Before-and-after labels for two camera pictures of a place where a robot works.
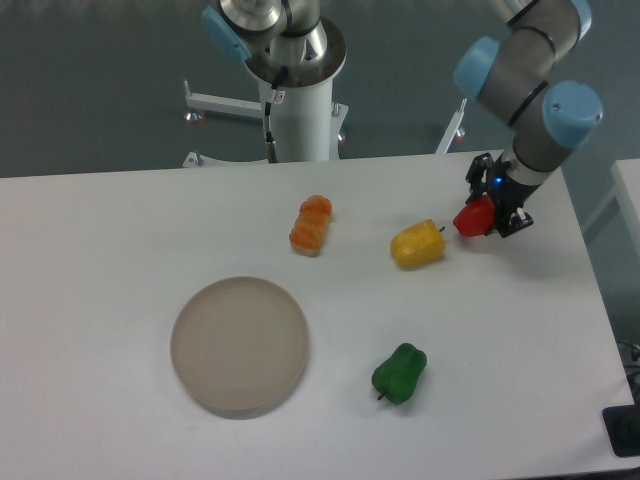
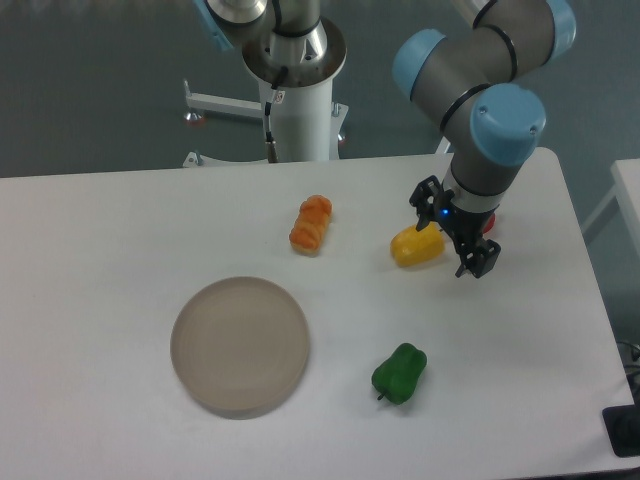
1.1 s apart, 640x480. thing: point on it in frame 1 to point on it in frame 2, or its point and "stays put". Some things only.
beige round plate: [239, 346] stays put
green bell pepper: [398, 374] stays put
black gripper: [508, 196] to [467, 226]
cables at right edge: [630, 358] stays put
